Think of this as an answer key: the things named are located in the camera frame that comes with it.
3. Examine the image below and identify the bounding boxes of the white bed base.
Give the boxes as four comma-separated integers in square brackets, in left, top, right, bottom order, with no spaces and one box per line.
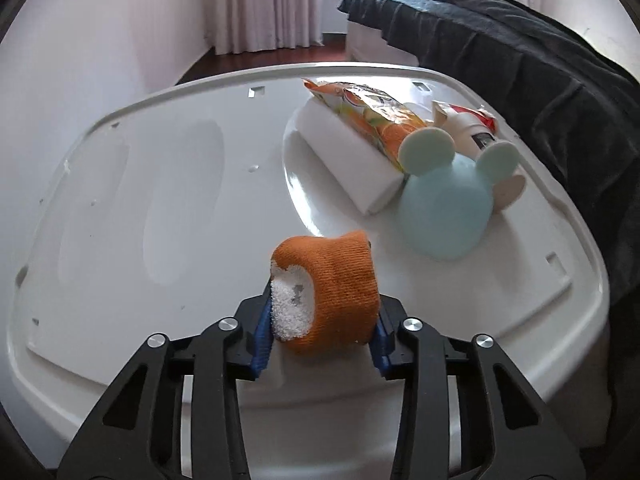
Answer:
[346,20,418,67]

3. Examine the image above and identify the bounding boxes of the orange fruit-print wrapper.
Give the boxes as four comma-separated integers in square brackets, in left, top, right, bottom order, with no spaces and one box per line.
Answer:
[301,78,428,173]

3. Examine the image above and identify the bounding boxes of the dark bed blanket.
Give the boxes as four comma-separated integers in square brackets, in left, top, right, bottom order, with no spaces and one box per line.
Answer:
[337,0,640,480]

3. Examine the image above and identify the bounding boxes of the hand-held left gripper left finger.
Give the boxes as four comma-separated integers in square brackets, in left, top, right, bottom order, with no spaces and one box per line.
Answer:
[57,294,276,480]

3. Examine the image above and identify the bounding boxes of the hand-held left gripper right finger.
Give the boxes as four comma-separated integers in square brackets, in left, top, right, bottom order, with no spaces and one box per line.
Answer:
[370,295,586,480]

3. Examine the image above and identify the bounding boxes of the white bottle with red label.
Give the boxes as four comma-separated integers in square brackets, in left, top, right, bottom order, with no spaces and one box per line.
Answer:
[432,101,501,153]

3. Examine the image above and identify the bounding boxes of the light blue mouse-ear cup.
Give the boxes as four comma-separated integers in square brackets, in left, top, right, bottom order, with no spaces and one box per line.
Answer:
[397,127,527,261]

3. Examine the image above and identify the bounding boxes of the orange and white sock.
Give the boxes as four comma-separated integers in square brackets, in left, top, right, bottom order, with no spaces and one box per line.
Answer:
[270,230,382,357]

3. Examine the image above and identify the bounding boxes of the white foam block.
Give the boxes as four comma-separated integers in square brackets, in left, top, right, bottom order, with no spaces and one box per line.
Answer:
[295,99,406,217]

